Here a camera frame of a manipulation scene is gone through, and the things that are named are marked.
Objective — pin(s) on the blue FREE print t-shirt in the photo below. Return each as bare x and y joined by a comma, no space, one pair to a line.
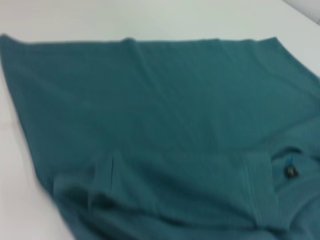
160,125

